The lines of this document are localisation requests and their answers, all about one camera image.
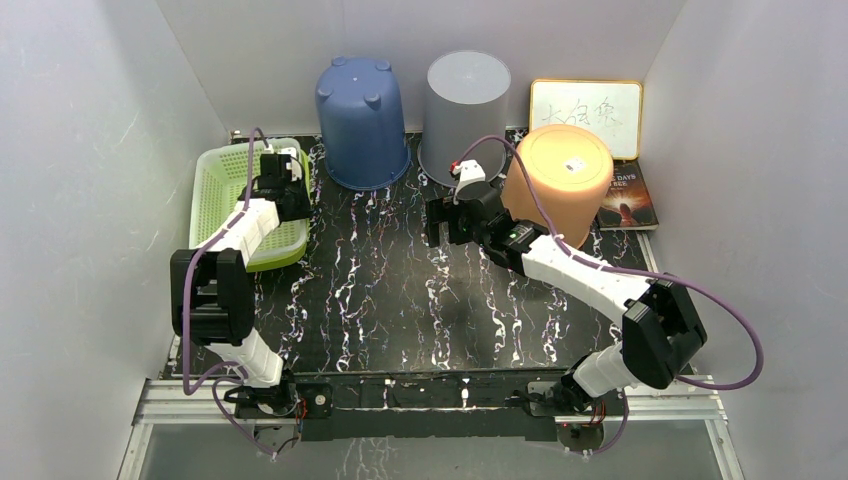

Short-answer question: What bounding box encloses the white perforated plastic basket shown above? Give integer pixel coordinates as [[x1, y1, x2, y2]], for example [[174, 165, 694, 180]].
[[189, 142, 309, 264]]

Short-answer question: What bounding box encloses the green plastic basket tray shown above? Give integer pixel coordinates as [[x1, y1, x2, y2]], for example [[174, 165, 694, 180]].
[[238, 146, 313, 272]]

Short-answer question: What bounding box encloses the orange plastic bucket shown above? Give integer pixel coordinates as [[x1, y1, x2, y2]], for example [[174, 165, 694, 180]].
[[516, 124, 613, 248]]

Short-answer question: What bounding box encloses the blue plastic bucket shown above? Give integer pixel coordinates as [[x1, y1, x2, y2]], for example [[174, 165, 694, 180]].
[[315, 56, 411, 191]]

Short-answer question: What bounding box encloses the grey plastic bucket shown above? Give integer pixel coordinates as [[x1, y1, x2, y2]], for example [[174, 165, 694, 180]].
[[419, 50, 511, 187]]

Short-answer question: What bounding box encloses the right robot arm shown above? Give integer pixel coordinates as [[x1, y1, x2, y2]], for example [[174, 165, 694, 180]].
[[426, 183, 708, 414]]

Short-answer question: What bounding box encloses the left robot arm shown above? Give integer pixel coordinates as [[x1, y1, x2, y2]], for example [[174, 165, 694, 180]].
[[170, 147, 311, 416]]

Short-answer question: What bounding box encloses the dark book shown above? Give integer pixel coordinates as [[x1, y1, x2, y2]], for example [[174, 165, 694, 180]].
[[596, 160, 659, 231]]

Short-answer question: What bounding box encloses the small whiteboard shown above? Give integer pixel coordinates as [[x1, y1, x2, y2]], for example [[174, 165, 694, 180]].
[[529, 79, 644, 160]]

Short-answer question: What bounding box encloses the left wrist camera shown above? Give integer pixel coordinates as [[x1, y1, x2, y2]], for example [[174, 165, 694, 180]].
[[276, 147, 306, 182]]

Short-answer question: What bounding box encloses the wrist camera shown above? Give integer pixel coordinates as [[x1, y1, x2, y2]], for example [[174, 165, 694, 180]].
[[450, 159, 486, 205], [276, 147, 306, 182]]

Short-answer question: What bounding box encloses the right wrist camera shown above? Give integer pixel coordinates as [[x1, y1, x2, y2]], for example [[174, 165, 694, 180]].
[[450, 159, 486, 205]]

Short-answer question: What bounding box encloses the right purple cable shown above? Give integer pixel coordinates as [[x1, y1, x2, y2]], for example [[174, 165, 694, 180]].
[[449, 135, 766, 456]]

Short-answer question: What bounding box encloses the aluminium frame rail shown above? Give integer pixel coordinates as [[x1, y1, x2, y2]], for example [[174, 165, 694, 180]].
[[116, 228, 747, 480]]

